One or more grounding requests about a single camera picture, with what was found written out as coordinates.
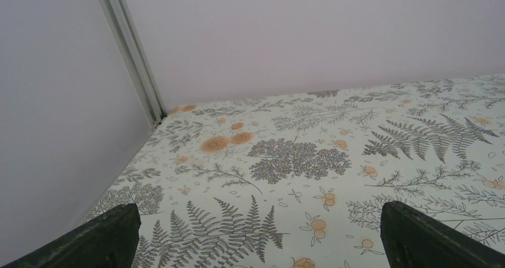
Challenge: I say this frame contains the left aluminium corner post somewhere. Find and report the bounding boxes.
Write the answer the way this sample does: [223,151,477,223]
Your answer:
[98,0,167,128]

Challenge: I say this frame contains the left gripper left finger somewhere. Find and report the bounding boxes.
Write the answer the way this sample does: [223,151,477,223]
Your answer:
[5,204,141,267]

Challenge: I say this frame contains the floral patterned table mat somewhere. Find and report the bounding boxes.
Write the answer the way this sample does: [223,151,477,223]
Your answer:
[88,74,504,267]

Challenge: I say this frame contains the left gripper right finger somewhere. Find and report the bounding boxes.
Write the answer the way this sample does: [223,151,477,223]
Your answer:
[380,201,504,267]

